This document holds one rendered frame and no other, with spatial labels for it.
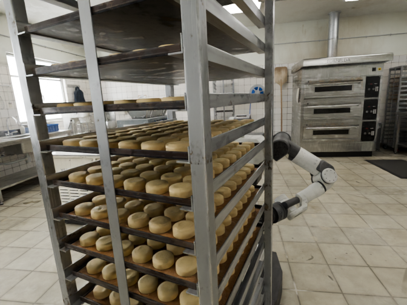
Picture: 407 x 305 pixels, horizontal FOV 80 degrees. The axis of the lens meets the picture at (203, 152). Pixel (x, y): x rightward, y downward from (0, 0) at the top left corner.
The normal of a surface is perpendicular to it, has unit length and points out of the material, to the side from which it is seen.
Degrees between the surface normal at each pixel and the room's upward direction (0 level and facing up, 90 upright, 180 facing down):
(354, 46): 90
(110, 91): 90
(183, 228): 0
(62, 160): 92
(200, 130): 90
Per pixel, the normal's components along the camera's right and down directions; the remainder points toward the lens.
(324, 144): -0.18, 0.25
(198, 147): -0.43, 0.21
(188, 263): -0.05, -0.98
